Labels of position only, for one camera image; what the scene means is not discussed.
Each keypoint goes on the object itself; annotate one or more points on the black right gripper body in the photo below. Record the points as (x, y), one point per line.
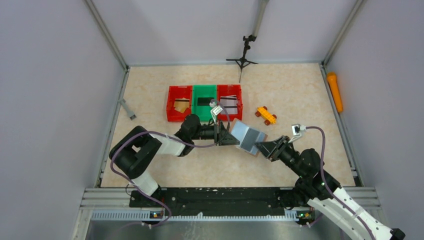
(289, 156)

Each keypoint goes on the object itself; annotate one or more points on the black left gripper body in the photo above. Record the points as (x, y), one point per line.
(207, 132)

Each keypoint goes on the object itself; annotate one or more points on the gold card with stripe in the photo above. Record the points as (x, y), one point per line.
(181, 100)

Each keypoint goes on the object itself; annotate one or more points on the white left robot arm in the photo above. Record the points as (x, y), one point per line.
(133, 154)

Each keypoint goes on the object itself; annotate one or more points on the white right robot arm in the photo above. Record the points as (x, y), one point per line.
(352, 218)

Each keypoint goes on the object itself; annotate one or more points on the white card in bin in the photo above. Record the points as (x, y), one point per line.
(231, 110)

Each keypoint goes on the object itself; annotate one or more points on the black card in green bin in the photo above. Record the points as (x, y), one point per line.
(204, 101)

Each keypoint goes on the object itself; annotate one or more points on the card with black stripe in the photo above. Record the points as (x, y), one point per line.
(230, 100)

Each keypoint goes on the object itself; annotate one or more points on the green plastic bin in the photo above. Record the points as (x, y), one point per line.
(203, 112)

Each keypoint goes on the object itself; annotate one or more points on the yellow toy brick car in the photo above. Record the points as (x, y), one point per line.
(268, 118)

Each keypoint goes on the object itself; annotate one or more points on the left red plastic bin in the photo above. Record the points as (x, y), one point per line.
(177, 91)

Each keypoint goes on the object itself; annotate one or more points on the red plastic bin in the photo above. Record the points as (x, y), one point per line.
(177, 91)
(232, 89)

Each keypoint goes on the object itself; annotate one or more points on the right red plastic bin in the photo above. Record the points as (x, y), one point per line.
(232, 89)

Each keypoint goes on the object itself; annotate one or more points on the grey small tool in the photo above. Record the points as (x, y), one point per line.
(130, 113)

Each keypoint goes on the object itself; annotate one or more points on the orange flashlight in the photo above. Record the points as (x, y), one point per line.
(332, 81)

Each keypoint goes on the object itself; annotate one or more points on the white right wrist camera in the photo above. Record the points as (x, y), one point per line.
(298, 131)

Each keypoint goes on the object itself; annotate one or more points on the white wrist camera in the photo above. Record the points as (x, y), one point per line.
(216, 109)
(298, 131)

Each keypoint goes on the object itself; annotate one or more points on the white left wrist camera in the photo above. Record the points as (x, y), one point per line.
(216, 109)

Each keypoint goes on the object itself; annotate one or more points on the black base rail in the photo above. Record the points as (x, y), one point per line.
(218, 198)

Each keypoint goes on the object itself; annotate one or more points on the black camera tripod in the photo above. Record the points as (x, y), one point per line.
(243, 62)

